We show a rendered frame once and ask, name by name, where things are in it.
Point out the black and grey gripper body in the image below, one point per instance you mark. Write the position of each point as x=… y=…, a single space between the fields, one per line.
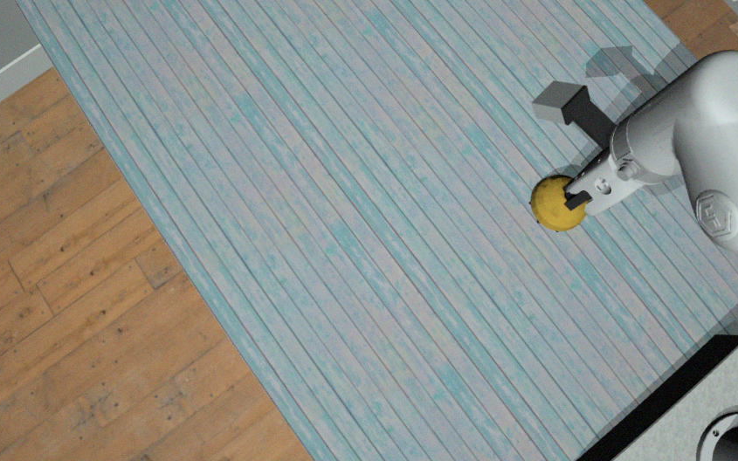
x=599 y=179

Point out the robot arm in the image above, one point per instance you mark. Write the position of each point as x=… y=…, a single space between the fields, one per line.
x=692 y=124

